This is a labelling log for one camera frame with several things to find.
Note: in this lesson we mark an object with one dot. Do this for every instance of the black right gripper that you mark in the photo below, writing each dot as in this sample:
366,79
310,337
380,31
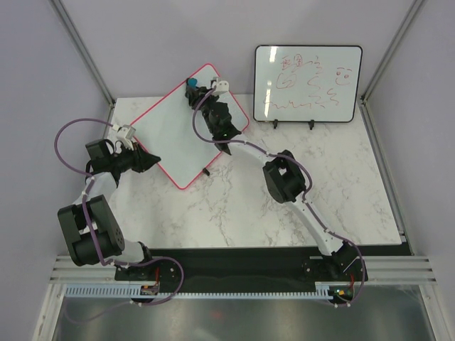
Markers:
194,95

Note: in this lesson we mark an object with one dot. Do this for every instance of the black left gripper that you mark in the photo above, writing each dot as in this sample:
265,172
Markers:
138,158

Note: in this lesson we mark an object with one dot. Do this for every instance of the pink framed whiteboard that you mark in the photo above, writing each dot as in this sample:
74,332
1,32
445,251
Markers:
166,130

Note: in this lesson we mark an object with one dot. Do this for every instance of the blue whiteboard eraser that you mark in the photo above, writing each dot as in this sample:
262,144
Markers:
192,82

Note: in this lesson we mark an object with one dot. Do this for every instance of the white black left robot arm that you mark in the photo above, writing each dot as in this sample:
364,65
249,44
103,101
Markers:
91,232

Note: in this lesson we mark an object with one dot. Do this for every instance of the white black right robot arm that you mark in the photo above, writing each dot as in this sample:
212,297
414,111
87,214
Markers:
287,181

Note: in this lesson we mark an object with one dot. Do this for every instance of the black framed whiteboard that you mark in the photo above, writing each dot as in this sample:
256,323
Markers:
304,83

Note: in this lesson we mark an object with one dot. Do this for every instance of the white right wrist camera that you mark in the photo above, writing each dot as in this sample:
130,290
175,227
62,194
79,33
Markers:
221,85

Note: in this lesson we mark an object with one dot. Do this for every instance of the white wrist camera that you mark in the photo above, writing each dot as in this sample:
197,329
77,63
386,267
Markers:
221,85
124,134

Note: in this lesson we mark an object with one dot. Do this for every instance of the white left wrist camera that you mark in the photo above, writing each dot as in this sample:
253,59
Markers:
124,134

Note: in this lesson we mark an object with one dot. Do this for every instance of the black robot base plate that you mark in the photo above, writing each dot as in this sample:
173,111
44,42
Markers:
169,272

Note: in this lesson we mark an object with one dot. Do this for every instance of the white slotted cable duct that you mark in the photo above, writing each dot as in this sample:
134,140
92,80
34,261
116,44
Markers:
79,290

